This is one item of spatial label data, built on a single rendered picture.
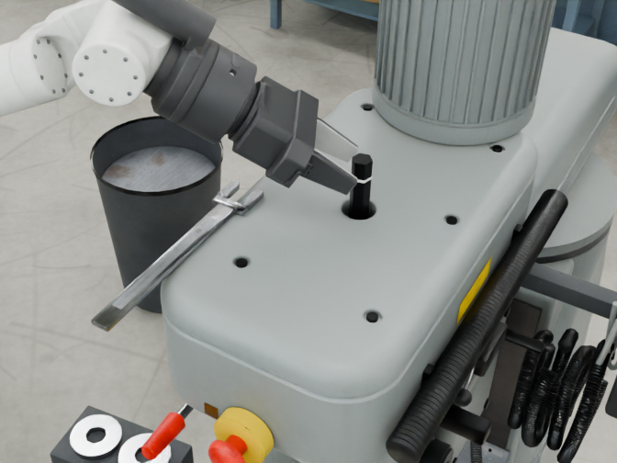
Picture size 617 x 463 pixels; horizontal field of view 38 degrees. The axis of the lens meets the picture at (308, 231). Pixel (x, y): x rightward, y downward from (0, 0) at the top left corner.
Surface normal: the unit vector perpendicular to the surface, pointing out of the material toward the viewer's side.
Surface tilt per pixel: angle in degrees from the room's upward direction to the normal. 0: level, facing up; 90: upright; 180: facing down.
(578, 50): 8
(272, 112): 31
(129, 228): 94
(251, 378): 90
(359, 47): 0
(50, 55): 69
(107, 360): 0
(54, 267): 0
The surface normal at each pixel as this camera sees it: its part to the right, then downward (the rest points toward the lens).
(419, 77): -0.62, 0.50
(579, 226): 0.02, -0.77
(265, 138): -0.06, 0.64
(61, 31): 0.62, 0.29
